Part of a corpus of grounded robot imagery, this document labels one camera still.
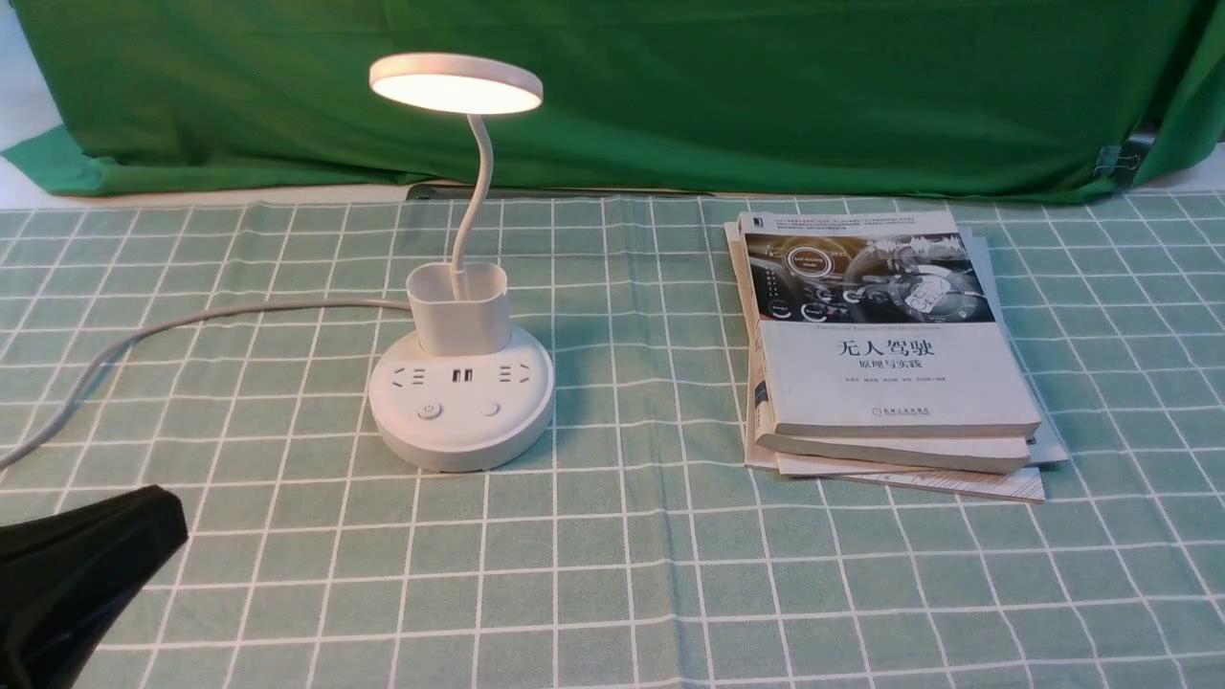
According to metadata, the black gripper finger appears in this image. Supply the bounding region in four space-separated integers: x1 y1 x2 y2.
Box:
1 485 189 688

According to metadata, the green checkered tablecloth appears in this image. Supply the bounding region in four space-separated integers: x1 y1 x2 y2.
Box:
2 190 1224 688

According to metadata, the green backdrop cloth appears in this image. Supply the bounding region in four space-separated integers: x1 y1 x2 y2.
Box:
2 1 1223 202

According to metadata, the top book with car cover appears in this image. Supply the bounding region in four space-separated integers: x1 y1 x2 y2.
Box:
737 211 1042 436

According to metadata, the white desk lamp with sockets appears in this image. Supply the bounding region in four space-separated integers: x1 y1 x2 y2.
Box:
368 53 556 474

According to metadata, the white lamp power cable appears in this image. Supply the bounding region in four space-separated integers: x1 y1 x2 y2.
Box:
0 297 412 470

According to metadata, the black binder clip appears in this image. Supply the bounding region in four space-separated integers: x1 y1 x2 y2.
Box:
1091 131 1156 190

